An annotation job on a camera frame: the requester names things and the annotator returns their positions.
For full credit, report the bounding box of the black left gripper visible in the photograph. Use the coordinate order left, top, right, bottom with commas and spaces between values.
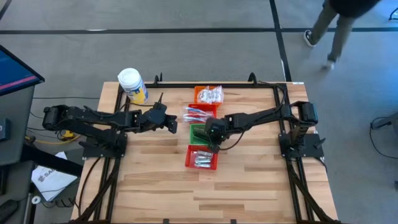
139, 104, 178, 134

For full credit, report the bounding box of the yellow cable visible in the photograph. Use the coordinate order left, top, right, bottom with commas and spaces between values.
26, 126, 83, 146

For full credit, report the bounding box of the grey stand foot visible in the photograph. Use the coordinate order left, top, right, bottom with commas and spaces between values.
371, 112, 398, 130

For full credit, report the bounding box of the yellow disinfecting wipes canister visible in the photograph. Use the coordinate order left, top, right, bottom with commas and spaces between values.
117, 67, 149, 105

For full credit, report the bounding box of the red plastic slotted basket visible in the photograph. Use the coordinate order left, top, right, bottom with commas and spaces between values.
185, 144, 219, 171
186, 103, 218, 124

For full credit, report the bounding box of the white printed paper sheet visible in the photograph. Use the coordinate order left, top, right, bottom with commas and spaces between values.
30, 151, 78, 202

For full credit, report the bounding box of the white vanity pack bag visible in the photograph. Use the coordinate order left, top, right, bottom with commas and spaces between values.
197, 88, 214, 105
211, 85, 224, 104

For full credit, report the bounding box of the black comb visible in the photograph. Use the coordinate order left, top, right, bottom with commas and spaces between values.
193, 129, 211, 144

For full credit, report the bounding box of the blue toothbrush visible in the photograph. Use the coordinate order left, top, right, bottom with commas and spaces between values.
183, 107, 212, 115

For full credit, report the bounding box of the grey cabinet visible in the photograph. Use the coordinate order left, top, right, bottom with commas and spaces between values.
0, 85, 35, 166

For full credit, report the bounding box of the person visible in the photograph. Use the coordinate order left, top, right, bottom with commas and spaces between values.
303, 0, 382, 72

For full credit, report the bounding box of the orange plastic slotted basket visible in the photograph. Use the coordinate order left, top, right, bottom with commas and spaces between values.
194, 86, 223, 108

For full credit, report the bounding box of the blue-screen monitor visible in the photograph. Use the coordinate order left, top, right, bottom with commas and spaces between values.
0, 45, 46, 97

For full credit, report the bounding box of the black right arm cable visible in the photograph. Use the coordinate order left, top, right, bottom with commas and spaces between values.
217, 129, 246, 152

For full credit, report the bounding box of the green plastic slotted basket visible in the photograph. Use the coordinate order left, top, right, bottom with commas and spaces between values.
189, 123, 215, 146

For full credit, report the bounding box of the white toothbrush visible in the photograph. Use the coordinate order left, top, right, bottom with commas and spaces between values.
183, 117, 209, 124

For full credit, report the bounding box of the red toothbrush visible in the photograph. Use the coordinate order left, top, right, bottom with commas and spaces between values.
182, 112, 214, 120

